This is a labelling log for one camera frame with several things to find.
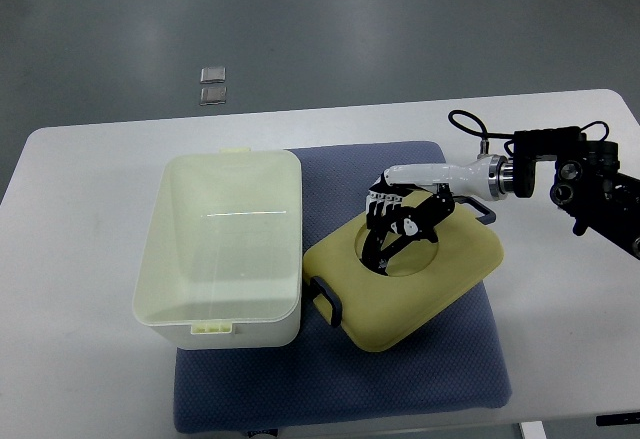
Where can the yellow storage box lid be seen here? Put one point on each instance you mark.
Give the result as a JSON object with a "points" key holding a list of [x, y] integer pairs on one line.
{"points": [[376, 311]]}

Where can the black bracket under table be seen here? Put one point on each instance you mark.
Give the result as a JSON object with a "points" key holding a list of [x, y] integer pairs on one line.
{"points": [[619, 419]]}

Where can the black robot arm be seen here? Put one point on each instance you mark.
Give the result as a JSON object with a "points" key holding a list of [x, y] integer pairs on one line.
{"points": [[587, 182]]}

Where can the silver floor plate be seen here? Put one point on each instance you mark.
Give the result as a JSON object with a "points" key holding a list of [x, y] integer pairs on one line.
{"points": [[213, 74], [213, 95]]}

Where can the blue padded mat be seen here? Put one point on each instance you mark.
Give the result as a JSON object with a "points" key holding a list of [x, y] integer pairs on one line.
{"points": [[453, 362]]}

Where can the upper silver floor plate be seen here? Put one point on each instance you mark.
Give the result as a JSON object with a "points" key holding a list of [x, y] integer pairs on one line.
{"points": [[213, 74]]}

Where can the white storage box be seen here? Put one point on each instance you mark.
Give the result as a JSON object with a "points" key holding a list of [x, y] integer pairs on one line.
{"points": [[221, 267]]}

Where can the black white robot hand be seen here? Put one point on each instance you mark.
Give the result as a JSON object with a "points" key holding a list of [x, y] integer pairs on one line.
{"points": [[399, 215]]}

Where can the lower silver floor plate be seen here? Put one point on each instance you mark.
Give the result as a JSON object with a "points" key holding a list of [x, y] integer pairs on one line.
{"points": [[213, 95]]}

